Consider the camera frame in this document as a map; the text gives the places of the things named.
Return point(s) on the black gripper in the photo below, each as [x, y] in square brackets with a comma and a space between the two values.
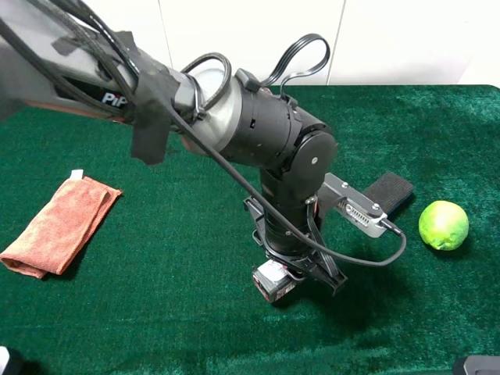
[289, 192]

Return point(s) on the small red black box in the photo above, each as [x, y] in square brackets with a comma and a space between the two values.
[272, 280]

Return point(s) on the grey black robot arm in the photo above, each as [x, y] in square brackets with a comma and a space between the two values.
[60, 55]

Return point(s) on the black object bottom right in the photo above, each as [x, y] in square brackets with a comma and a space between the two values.
[477, 365]

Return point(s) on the black white object bottom left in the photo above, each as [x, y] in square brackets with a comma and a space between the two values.
[11, 361]

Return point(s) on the black blue whiteboard eraser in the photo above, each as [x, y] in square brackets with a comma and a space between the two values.
[391, 192]

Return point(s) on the green lime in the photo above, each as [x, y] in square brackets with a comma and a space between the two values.
[443, 225]

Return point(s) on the green felt table mat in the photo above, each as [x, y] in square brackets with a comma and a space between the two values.
[165, 284]

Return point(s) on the orange folded cloth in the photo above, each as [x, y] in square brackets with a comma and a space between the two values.
[60, 230]

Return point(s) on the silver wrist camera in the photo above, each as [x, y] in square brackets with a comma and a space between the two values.
[338, 195]

